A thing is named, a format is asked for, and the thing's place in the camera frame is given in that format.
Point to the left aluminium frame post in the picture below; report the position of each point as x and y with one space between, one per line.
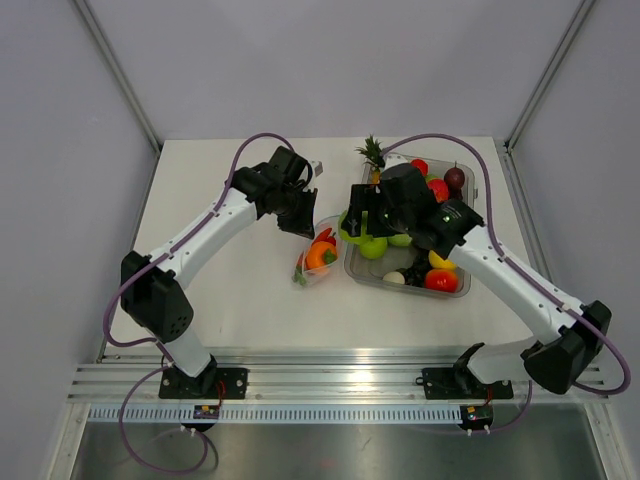
108 56

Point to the white slotted cable duct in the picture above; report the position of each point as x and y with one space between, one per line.
278 414

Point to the red tomato with leaves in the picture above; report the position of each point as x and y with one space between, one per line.
442 280

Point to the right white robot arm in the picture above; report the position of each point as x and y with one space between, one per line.
567 334

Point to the orange carrot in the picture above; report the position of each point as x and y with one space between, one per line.
299 276

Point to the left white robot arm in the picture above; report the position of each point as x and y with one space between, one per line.
153 286

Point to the aluminium mounting rail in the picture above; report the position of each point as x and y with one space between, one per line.
280 376

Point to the clear zip top bag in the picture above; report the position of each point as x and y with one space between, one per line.
315 276

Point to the right aluminium frame post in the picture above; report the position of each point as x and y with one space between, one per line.
559 55

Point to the pineapple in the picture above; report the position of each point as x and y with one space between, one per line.
371 152

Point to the purple passion fruit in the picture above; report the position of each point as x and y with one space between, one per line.
455 177

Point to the red apple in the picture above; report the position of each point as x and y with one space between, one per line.
421 165

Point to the clear plastic food bin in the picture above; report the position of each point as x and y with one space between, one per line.
403 267

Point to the red chili pepper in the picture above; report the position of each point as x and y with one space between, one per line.
327 236

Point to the green apple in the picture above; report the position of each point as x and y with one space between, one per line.
374 248
345 232

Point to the green pear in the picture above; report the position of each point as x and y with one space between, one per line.
400 240

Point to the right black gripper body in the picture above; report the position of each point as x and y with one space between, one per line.
399 220

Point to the white egg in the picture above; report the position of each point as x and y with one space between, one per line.
394 277

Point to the purple grape bunch top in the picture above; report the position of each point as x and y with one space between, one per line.
456 194

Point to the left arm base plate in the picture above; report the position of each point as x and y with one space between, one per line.
225 383

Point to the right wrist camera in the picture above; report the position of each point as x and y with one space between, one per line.
394 159

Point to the dark grape bunch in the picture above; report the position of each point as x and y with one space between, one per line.
415 275

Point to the yellow lemon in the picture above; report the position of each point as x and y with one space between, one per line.
438 262

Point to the green apple front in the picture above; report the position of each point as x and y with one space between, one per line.
374 248

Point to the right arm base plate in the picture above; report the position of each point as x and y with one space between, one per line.
449 383

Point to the red pomegranate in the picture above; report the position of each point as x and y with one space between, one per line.
440 189

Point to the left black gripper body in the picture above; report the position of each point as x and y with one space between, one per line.
280 213

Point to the aluminium frame post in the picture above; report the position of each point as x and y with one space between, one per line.
108 56
559 55

